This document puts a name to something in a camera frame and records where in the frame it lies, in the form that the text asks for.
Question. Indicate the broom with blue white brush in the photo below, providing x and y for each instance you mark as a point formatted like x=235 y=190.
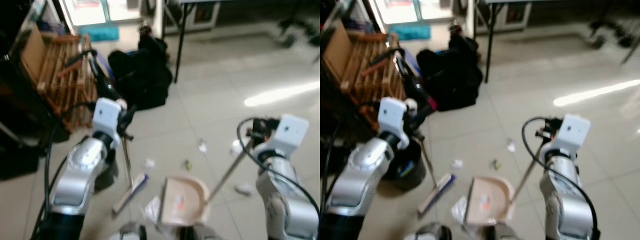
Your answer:
x=131 y=192
x=437 y=195

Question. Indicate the grey left robot foot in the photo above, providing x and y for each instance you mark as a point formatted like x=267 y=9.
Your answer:
x=431 y=232
x=131 y=232

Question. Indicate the white paper scrap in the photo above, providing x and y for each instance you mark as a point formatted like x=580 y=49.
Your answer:
x=202 y=147
x=149 y=163
x=511 y=146
x=243 y=188
x=237 y=148
x=457 y=163

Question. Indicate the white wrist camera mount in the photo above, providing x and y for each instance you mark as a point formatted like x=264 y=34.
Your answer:
x=106 y=117
x=572 y=131
x=392 y=117
x=290 y=132

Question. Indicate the brown cardboard sheet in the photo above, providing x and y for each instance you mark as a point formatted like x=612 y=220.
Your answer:
x=337 y=50
x=32 y=50

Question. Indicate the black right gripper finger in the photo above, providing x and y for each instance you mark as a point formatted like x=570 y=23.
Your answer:
x=542 y=140
x=250 y=131
x=251 y=141
x=541 y=131

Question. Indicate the yellow blue snack packet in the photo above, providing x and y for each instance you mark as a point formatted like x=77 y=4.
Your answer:
x=407 y=167

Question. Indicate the green crumpled wrapper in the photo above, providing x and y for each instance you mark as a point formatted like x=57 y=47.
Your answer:
x=186 y=164
x=495 y=164

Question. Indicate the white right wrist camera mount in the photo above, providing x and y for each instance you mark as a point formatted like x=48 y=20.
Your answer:
x=572 y=131
x=290 y=132

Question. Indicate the black chair base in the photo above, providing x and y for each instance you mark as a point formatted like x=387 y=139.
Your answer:
x=612 y=30
x=300 y=30

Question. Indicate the wooden slatted rack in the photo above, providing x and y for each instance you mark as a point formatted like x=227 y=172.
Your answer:
x=360 y=70
x=55 y=75

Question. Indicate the teal floor mat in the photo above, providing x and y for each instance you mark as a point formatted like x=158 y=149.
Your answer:
x=97 y=33
x=410 y=32

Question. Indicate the white table with black legs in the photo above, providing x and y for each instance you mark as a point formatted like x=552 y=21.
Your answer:
x=489 y=50
x=179 y=50

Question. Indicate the black pink handheld vacuum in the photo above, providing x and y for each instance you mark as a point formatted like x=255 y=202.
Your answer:
x=412 y=82
x=102 y=82

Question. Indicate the glass sliding door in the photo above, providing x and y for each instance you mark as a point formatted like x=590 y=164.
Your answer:
x=95 y=10
x=405 y=10

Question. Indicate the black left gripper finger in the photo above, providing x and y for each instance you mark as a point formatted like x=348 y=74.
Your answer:
x=121 y=131
x=128 y=135
x=421 y=136
x=414 y=134

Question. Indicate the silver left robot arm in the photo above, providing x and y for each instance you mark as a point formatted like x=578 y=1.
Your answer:
x=80 y=175
x=360 y=180

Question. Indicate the black fabric bag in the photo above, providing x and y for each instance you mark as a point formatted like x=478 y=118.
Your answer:
x=452 y=75
x=142 y=75

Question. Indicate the black round waste bin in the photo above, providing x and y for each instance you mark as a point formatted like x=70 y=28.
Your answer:
x=107 y=175
x=410 y=177

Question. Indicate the clear crumpled plastic wrap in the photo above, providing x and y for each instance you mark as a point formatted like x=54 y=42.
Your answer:
x=459 y=210
x=151 y=210

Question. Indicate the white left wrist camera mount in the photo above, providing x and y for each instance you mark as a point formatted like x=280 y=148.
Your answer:
x=392 y=117
x=106 y=117

